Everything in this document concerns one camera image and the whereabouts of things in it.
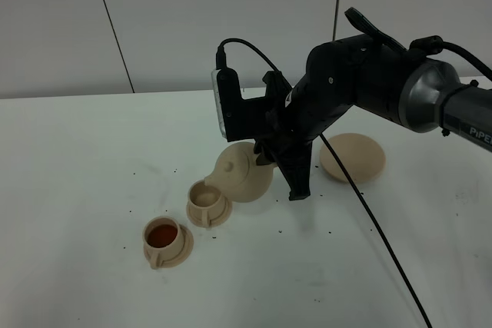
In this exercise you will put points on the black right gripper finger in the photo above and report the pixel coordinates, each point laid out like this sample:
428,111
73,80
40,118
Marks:
263,156
295,165

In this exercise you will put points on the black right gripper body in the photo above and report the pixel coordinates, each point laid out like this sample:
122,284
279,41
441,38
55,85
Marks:
302,112

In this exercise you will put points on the brown teapot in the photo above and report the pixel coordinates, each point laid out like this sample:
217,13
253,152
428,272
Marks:
237,176

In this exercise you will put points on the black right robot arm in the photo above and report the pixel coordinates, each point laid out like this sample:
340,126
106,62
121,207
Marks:
405,85

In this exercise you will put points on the brown teapot saucer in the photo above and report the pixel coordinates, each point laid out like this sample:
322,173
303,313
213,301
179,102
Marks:
363,158

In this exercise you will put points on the rear brown teacup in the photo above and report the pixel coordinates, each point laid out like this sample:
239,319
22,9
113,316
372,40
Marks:
200,188

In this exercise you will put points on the brown teacup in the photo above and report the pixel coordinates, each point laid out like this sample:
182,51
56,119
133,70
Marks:
163,241
200,188

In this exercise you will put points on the rear cup saucer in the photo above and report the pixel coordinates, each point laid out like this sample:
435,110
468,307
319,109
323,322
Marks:
208,211

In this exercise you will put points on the cup saucer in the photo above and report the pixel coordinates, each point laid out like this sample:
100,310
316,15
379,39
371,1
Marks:
208,211
184,251

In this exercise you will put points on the front cup saucer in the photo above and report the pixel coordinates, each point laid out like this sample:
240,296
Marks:
184,251

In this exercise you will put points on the front brown teacup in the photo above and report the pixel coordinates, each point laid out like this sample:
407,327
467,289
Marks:
163,241

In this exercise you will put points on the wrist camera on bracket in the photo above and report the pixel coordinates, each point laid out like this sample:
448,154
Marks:
239,118

